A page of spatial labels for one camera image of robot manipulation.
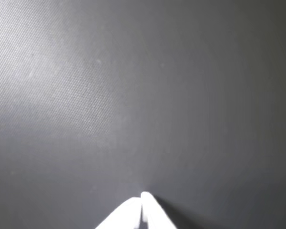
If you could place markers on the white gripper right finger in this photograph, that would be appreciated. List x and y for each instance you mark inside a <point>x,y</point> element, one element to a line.
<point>155,214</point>

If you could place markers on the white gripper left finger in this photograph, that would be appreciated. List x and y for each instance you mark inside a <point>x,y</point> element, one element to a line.
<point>124,217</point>

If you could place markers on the black table mat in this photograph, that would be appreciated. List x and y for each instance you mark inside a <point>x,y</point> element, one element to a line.
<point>109,95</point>

